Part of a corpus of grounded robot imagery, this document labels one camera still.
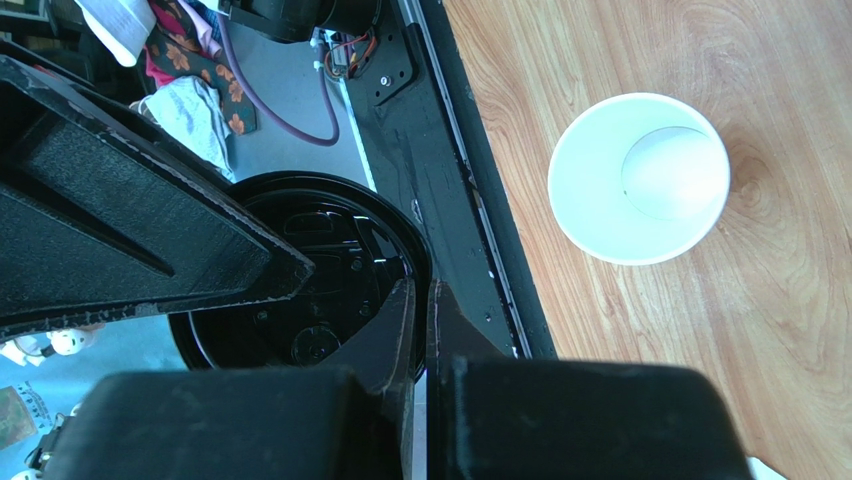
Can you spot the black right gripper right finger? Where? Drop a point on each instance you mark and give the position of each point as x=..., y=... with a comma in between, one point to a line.
x=493, y=416

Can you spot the brown paper cup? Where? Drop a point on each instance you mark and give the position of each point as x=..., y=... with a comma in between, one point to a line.
x=638, y=179

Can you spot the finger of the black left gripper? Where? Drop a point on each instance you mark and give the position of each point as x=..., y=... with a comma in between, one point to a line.
x=98, y=224

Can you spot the black cup lid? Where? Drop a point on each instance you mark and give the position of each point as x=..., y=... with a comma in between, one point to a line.
x=361, y=246

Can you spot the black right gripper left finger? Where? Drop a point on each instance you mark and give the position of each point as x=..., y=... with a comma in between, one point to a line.
x=336, y=420

